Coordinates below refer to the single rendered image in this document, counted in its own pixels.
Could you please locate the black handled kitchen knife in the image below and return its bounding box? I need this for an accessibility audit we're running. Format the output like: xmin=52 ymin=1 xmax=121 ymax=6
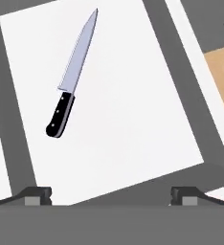
xmin=45 ymin=8 xmax=100 ymax=139

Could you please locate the grey open drawer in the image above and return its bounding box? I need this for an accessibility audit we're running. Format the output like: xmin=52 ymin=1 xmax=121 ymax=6
xmin=0 ymin=0 xmax=224 ymax=207

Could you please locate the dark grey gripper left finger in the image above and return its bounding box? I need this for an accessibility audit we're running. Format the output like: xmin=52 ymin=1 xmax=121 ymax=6
xmin=0 ymin=186 xmax=53 ymax=207

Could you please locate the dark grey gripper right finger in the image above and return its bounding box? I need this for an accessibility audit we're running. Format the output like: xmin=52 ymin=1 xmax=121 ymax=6
xmin=169 ymin=186 xmax=224 ymax=207

